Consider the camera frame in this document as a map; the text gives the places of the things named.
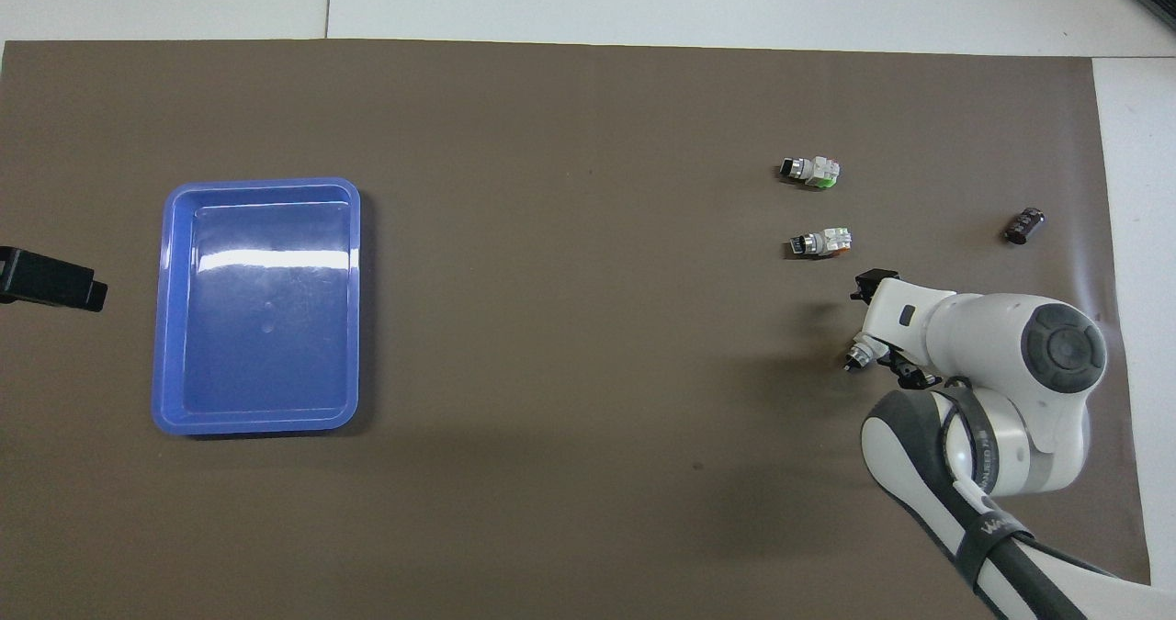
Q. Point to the selector switch with green block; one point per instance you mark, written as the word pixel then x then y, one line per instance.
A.
pixel 859 355

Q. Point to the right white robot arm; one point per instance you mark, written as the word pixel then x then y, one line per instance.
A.
pixel 983 344

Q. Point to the black cylindrical capacitor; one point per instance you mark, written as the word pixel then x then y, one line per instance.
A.
pixel 1024 225

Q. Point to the blue plastic tray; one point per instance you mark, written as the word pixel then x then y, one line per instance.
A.
pixel 266 326

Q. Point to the brown table mat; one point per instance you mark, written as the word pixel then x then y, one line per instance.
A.
pixel 588 510

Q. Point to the selector switch with orange base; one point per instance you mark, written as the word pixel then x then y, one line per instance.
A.
pixel 824 242

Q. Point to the selector switch with green base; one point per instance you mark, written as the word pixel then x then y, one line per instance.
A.
pixel 813 171

